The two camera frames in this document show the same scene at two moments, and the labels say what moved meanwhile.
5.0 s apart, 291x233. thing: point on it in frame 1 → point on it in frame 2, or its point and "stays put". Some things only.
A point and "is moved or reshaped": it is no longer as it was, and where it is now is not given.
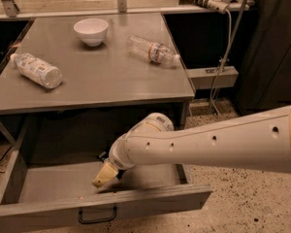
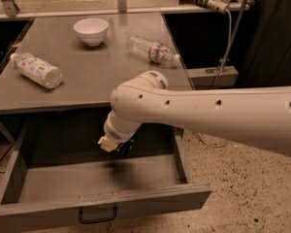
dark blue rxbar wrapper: [104, 156] is moved or reshaped
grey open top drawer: [48, 183] stays put
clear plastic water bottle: [150, 50] stays put
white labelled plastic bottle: [44, 74] stays put
